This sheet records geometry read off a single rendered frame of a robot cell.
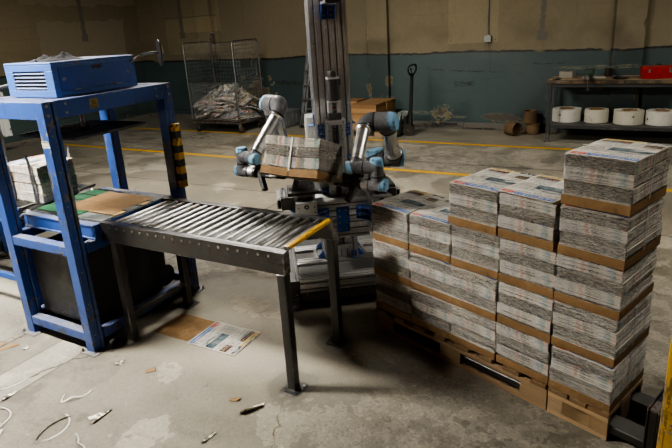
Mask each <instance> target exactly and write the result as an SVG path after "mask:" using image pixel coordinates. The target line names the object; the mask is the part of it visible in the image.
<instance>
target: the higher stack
mask: <svg viewBox="0 0 672 448"><path fill-rule="evenodd" d="M585 145H587V144H583V146H582V147H579V148H576V149H573V150H571V151H568V152H566V153H565V157H564V158H565V160H564V172H563V173H564V177H563V178H564V191H562V193H563V194H566V195H572V196H577V197H582V198H587V199H593V200H598V201H603V202H609V203H614V204H620V205H625V206H633V205H634V204H636V203H638V202H640V201H641V200H643V199H645V198H646V197H648V196H649V198H650V196H651V194H653V193H655V192H657V191H659V190H660V189H662V188H664V187H665V185H666V184H667V181H668V177H667V176H668V170H669V169H670V167H669V166H670V165H669V164H670V160H671V159H670V156H671V155H672V146H671V145H665V144H658V143H649V142H639V141H629V140H619V139H601V140H598V141H595V142H593V143H590V144H589V145H587V146H585ZM664 201H665V199H664V197H661V198H660V199H658V200H656V201H655V202H653V203H652V204H650V205H648V206H647V207H645V208H643V209H642V210H640V211H639V212H637V213H635V214H634V215H632V216H630V217H628V216H623V215H618V214H613V213H608V212H603V211H598V210H593V209H588V208H583V207H578V206H573V205H568V204H563V205H561V207H560V208H561V210H560V212H561V215H560V217H561V218H560V224H559V225H560V227H559V230H560V235H559V237H560V241H559V244H561V245H564V246H568V247H572V248H576V249H580V250H583V251H587V252H591V253H595V254H599V255H602V256H606V257H610V258H614V259H618V260H622V261H626V260H627V259H629V258H630V257H632V256H633V255H635V254H636V253H637V252H639V251H640V250H641V249H642V248H643V250H644V249H645V246H647V245H648V244H649V243H651V242H652V241H654V240H655V239H656V238H658V237H659V236H660V234H661V233H662V227H663V224H662V222H663V221H661V220H662V215H663V214H662V212H663V206H664V205H663V204H664ZM657 248H658V246H657V247H655V248H654V249H653V250H651V251H650V252H649V253H647V254H646V255H645V256H643V257H642V258H641V259H639V260H638V261H637V262H635V263H634V264H632V265H631V266H630V267H628V268H627V269H626V270H624V271H623V270H619V269H615V268H611V267H608V266H604V265H600V264H597V263H593V262H589V261H586V260H582V259H578V258H575V257H571V256H567V255H563V254H560V253H559V254H558V256H557V258H556V261H557V264H556V265H558V267H557V277H556V280H555V281H556V283H555V289H556V290H555V291H556V292H559V293H562V294H565V295H568V296H571V297H575V298H578V299H581V300H584V301H587V302H590V303H593V304H596V305H599V306H602V307H605V308H608V309H611V310H614V311H617V312H619V315H620V312H621V311H622V310H623V309H624V308H625V307H626V306H627V305H628V304H630V303H631V302H632V301H633V300H634V299H635V298H636V297H637V299H638V296H639V295H640V294H641V293H642V292H643V291H645V290H646V289H647V288H648V287H649V286H651V285H652V284H653V280H652V279H653V270H654V269H655V268H656V266H657V265H656V262H657V261H656V260H657ZM652 296H653V294H652V293H649V294H648V295H647V296H646V297H645V298H644V299H643V300H642V301H641V302H639V303H638V304H637V305H636V306H635V307H634V308H633V309H632V310H631V311H629V312H628V313H627V314H626V315H625V316H624V317H623V318H622V319H621V320H619V321H616V320H613V319H610V318H607V317H604V316H601V315H598V314H595V313H592V312H589V311H586V310H583V309H581V308H578V307H575V306H572V305H569V304H566V303H563V302H560V301H557V300H555V301H554V309H553V311H554V312H553V319H554V320H553V321H552V323H553V325H554V328H553V336H554V337H557V338H559V339H562V340H564V341H567V342H569V343H572V344H574V345H577V346H579V347H582V348H584V349H587V350H589V351H592V352H595V353H597V354H600V355H602V356H605V357H608V358H610V359H613V360H615V359H616V358H617V357H618V356H619V355H620V354H621V353H622V352H623V351H625V350H626V349H627V347H628V346H629V345H631V344H632V345H633V342H634V341H635V340H636V339H637V338H638V337H639V336H640V335H642V334H643V333H644V332H645V331H646V330H647V329H648V327H649V326H650V320H652V319H651V316H650V315H651V314H650V312H651V310H650V309H651V308H650V307H651V302H652ZM646 339H647V338H645V339H644V340H643V341H641V342H640V343H639V344H638V345H637V346H636V347H635V348H634V349H633V350H632V351H631V352H630V353H629V354H628V355H627V356H626V357H625V358H624V359H623V360H622V361H621V362H619V363H618V364H617V365H616V366H615V367H614V368H611V367H608V366H606V365H603V364H601V363H598V362H596V361H593V360H591V359H588V358H586V357H583V356H581V355H578V354H576V353H573V352H571V351H568V350H566V349H563V348H561V347H558V346H556V345H553V346H552V358H551V362H552V363H551V366H550V369H549V370H550V371H549V374H550V376H549V377H550V379H551V380H554V381H556V382H558V383H560V384H563V385H565V386H567V387H569V388H572V389H574V390H576V391H578V392H580V393H583V394H585V395H587V396H589V397H591V398H594V399H596V400H598V401H600V402H602V403H605V404H607V405H609V408H610V405H611V404H612V403H613V401H614V400H615V399H616V398H617V397H618V396H619V395H620V394H621V393H622V392H623V390H624V389H625V388H626V387H627V388H628V385H629V384H630V383H631V382H632V381H633V380H634V379H635V378H636V377H637V376H638V375H639V373H640V372H641V371H642V370H643V367H644V362H645V360H644V359H645V357H646V352H647V351H646V348H647V347H646V343H647V342H646ZM642 383H643V377H641V378H640V379H639V381H638V382H637V383H636V384H635V385H634V386H633V387H632V388H631V390H630V391H629V392H628V393H627V394H626V395H625V396H624V397H623V398H622V400H621V401H620V402H619V403H618V404H617V405H616V406H615V407H614V408H613V410H612V411H611V412H610V413H606V412H604V411H602V410H600V409H598V408H595V407H593V406H591V405H589V404H587V403H585V402H582V401H580V400H578V399H576V398H574V397H571V396H569V395H567V394H565V393H563V392H561V391H558V390H556V389H554V388H552V387H550V386H549V387H548V402H547V412H549V413H551V414H553V415H555V416H557V417H559V418H561V419H563V420H565V421H567V422H569V423H571V424H573V425H575V426H577V427H579V428H581V429H583V430H585V431H587V432H589V433H591V434H593V435H595V436H597V437H599V438H601V439H603V440H605V441H606V440H607V439H608V438H609V426H610V420H611V415H612V414H613V413H614V414H616V415H619V416H621V417H623V418H625V419H626V417H627V416H628V415H629V406H630V398H631V394H632V393H633V391H634V390H637V391H640V392H641V389H642Z"/></svg>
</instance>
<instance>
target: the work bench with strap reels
mask: <svg viewBox="0 0 672 448"><path fill-rule="evenodd" d="M621 76H628V77H630V78H627V79H612V78H613V77H610V76H593V78H596V79H595V80H594V81H588V87H672V65H665V64H664V65H662V64H656V65H655V64H654V65H647V66H641V67H640V75H621ZM584 77H585V76H576V77H573V78H561V79H560V80H553V79H557V78H559V76H553V77H552V78H550V79H549V80H547V82H546V84H548V98H547V117H546V136H545V140H544V142H550V141H549V135H550V134H557V133H555V129H556V128H568V129H598V130H629V131H660V132H672V109H667V108H653V109H647V110H646V113H645V110H644V109H640V108H618V109H614V115H613V119H609V109H608V108H603V107H590V108H585V112H584V118H581V109H582V108H581V107H574V106H560V107H557V95H558V87H587V81H583V79H584ZM552 87H554V98H553V110H552V119H551V120H550V117H551V99H552ZM644 115H645V119H644ZM550 128H552V133H550Z"/></svg>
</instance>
